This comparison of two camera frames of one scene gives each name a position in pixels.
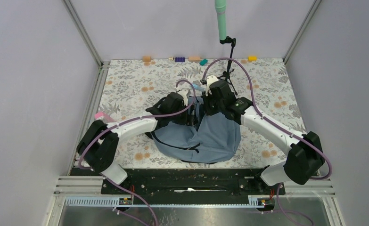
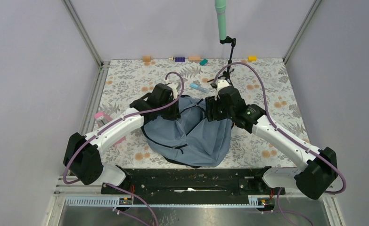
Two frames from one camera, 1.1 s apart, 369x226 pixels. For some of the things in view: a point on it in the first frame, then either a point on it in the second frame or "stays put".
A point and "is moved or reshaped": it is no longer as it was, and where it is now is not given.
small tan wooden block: [146, 59] stays put
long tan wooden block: [194, 58] stays put
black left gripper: [188, 119] -> [175, 114]
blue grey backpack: [197, 141] is moved or reshaped
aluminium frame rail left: [99, 81] stays put
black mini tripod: [226, 74] stays put
